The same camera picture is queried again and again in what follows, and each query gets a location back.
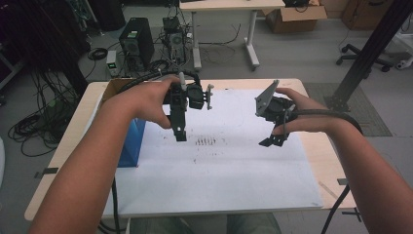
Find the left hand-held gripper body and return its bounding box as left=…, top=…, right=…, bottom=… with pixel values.
left=163, top=71, right=215, bottom=113

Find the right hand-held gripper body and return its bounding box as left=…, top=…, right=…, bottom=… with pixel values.
left=254, top=79, right=297, bottom=135

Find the blue cardboard box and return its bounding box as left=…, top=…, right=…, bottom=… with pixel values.
left=100, top=77, right=148, bottom=169

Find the person's right hand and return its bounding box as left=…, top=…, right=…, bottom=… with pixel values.
left=272, top=87, right=333, bottom=137

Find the person's left hand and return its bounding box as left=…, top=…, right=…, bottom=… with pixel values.
left=101, top=75, right=181, bottom=130

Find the open computer case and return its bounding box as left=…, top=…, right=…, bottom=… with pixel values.
left=162, top=16, right=188, bottom=67

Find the white table mat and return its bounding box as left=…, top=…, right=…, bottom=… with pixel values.
left=83, top=89, right=324, bottom=219

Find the black computer tower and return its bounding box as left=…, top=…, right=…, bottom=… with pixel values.
left=118, top=17, right=156, bottom=71

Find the grey floor mat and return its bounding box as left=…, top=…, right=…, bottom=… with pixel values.
left=303, top=82, right=394, bottom=137

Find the open cardboard box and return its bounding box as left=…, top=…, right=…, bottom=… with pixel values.
left=261, top=4, right=328, bottom=35

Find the small silver power supply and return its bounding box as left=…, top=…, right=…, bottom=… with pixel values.
left=105, top=49, right=119, bottom=78

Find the white desk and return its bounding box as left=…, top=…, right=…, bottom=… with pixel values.
left=178, top=0, right=286, bottom=73

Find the black office chair base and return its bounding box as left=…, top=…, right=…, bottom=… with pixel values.
left=335, top=43, right=394, bottom=73

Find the closed brown cardboard box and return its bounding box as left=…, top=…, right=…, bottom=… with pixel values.
left=340, top=0, right=395, bottom=32

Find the black curtain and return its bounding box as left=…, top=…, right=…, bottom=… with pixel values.
left=0, top=0, right=92, bottom=96

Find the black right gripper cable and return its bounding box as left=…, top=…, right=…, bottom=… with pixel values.
left=282, top=103, right=364, bottom=234

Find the coil of black cable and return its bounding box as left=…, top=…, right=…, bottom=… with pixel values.
left=87, top=47, right=109, bottom=61

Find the black metal post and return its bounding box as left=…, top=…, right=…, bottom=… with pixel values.
left=324, top=0, right=413, bottom=113

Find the bundle of black floor cables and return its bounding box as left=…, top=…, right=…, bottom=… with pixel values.
left=7, top=70, right=81, bottom=158

